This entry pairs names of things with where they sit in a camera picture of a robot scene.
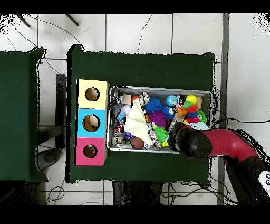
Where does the mint green knitted cloth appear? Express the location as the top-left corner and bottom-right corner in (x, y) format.
(189, 122), (210, 130)

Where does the wooden box with three holes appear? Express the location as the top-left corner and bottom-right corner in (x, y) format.
(73, 78), (111, 166)

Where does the bright green spiky ball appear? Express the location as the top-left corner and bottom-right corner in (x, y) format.
(152, 126), (169, 143)

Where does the blue spiky toy with eyes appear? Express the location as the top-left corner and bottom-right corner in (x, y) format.
(162, 106), (176, 122)

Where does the purple spiky toy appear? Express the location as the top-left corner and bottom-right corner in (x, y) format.
(147, 110), (168, 127)

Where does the globe print ball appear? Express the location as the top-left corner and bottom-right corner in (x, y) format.
(166, 94), (178, 107)

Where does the blue spiky ball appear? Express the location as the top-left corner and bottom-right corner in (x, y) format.
(144, 97), (165, 114)

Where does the yellow ball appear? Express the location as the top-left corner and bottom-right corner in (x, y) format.
(186, 94), (198, 105)

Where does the cream knitted cloth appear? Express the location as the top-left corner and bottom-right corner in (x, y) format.
(123, 98), (153, 147)

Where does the brown toy football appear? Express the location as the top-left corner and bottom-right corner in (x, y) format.
(130, 137), (145, 150)

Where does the dark green tablecloth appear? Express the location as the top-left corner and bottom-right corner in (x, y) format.
(0, 46), (49, 183)
(65, 44), (216, 186)

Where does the black upright panel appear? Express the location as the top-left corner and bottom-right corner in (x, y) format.
(55, 73), (67, 148)

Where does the grey stand base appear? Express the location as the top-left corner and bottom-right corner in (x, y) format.
(37, 147), (63, 172)

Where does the black stand leg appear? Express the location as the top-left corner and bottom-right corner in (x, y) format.
(16, 13), (31, 28)
(65, 13), (80, 27)

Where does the shallow wire mesh bin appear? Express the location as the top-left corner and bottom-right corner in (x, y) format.
(106, 85), (213, 154)

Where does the thin black cable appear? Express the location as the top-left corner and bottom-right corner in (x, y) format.
(214, 117), (270, 124)
(136, 13), (153, 54)

